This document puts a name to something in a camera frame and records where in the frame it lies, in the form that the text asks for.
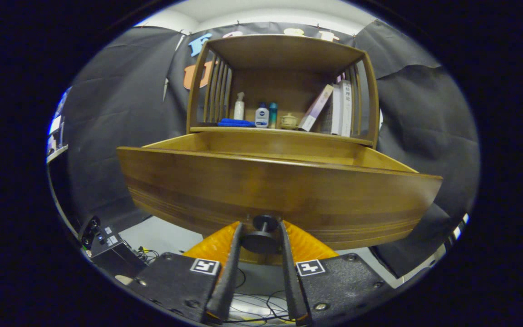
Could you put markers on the black equipment box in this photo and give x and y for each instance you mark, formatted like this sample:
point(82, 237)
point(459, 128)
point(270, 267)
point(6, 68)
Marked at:
point(116, 254)

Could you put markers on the white pump bottle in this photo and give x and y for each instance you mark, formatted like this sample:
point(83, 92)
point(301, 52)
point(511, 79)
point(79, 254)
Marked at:
point(239, 111)

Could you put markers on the lidded ceramic tea cup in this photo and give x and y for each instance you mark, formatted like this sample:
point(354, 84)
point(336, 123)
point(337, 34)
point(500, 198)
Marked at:
point(288, 121)

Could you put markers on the blue folded cloth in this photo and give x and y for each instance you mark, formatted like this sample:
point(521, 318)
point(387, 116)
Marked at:
point(236, 122)

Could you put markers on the purple book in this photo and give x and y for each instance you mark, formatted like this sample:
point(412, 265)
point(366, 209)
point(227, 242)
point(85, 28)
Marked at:
point(316, 108)

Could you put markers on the white side table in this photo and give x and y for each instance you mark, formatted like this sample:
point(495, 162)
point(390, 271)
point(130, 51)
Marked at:
point(57, 153)

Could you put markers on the wooden countertop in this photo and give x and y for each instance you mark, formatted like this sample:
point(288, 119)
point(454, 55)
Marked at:
point(279, 131)

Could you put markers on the white bottle with blue cap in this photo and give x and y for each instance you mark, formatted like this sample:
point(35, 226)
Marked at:
point(262, 119)

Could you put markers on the patterned book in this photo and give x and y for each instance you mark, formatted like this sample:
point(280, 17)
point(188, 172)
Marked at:
point(328, 120)

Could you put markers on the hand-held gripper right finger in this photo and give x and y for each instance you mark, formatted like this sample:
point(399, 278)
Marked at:
point(291, 281)

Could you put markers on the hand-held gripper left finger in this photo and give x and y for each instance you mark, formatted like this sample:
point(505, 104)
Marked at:
point(229, 281)

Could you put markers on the wooden drawer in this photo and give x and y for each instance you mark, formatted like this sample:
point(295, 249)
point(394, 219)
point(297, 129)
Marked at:
point(266, 190)

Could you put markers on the colourful wall poster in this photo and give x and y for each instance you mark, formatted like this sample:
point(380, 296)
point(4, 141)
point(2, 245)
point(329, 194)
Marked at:
point(59, 118)

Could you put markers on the teal bottle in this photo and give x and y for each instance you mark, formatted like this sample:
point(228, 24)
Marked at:
point(273, 117)

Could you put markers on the wooden cabinet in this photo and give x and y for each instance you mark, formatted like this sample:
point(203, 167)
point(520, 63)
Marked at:
point(284, 86)

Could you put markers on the white book with black characters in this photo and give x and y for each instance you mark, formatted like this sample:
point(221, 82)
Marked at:
point(346, 113)

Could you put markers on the plain white book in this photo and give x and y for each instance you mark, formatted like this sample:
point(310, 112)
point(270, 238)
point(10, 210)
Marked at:
point(336, 113)

